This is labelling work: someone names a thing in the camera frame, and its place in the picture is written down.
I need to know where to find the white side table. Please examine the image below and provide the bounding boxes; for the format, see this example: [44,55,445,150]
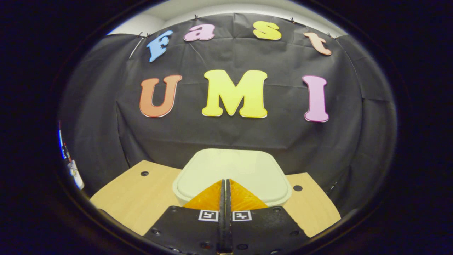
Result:
[67,159,85,190]

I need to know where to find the green desktop garbage bin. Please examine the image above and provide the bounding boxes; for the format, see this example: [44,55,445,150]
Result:
[172,148,293,208]

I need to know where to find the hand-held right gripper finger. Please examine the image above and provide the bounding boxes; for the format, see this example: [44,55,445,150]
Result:
[143,179,227,255]
[226,179,310,255]

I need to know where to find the computer monitor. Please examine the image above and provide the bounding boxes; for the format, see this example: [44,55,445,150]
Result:
[58,129,66,160]

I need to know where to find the black backdrop cloth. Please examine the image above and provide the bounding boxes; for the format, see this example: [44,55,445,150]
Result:
[58,13,397,216]

